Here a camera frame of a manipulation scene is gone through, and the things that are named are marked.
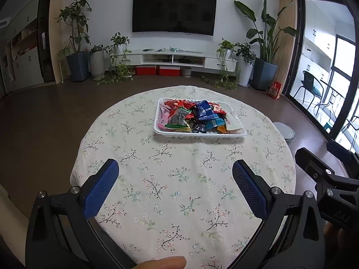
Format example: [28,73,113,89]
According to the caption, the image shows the large-leaf plant in blue planter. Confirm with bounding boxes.
[234,0,299,91]

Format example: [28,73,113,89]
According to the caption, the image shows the white wall cabinets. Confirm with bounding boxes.
[0,0,54,93]

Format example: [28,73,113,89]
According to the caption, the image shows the round floral-cloth table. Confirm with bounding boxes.
[70,85,297,269]

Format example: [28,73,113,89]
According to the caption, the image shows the person's left hand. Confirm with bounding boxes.
[134,256,187,269]

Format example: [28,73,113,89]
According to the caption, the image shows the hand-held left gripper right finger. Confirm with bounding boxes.
[227,159,326,269]

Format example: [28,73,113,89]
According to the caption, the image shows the bushy plant in white pot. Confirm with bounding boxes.
[236,43,257,87]

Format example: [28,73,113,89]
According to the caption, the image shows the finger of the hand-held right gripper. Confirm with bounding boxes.
[327,139,359,179]
[294,147,359,194]

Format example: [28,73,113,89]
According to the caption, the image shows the trailing pothos on stand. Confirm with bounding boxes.
[97,33,135,86]

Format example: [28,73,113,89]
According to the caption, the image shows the black balcony table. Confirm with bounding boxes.
[320,78,347,115]

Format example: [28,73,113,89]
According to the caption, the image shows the white balcony cabinets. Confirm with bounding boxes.
[304,0,337,73]

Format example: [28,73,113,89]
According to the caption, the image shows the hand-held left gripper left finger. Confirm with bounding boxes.
[25,158,138,269]

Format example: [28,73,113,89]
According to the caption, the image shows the trailing pothos on console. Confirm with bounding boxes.
[200,39,240,90]

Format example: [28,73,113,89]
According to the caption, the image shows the dark wooden door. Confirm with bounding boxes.
[37,0,57,83]

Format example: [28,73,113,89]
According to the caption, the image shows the wall-mounted black television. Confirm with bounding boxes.
[132,0,217,36]

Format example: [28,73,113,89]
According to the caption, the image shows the white television console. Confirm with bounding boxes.
[120,49,239,70]

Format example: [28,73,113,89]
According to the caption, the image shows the black balcony chair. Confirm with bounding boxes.
[294,71,326,110]

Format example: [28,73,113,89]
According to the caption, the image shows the white plastic tray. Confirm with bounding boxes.
[153,98,247,138]

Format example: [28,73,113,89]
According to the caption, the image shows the black sliding door frame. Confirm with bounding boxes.
[282,0,359,157]

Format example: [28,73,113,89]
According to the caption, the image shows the plant in white ribbed pot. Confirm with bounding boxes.
[89,45,105,80]

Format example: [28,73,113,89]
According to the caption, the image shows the beige upholstered seat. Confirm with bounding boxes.
[0,186,28,230]

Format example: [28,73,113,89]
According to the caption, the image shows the dark snack packet green label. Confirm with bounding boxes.
[165,108,192,128]

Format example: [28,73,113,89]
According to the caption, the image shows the dark blue snack packet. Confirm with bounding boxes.
[194,101,220,121]

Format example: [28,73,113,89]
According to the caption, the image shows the white stool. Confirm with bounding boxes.
[272,122,296,146]

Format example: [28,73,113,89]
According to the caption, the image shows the tall tree in grey planter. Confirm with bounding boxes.
[55,0,92,82]

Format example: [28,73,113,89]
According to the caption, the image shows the person's right hand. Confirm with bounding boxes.
[322,221,359,258]

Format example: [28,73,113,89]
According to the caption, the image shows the beige curtain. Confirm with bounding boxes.
[276,0,298,93]

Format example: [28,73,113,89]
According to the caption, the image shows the red gift bag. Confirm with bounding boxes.
[268,81,282,100]

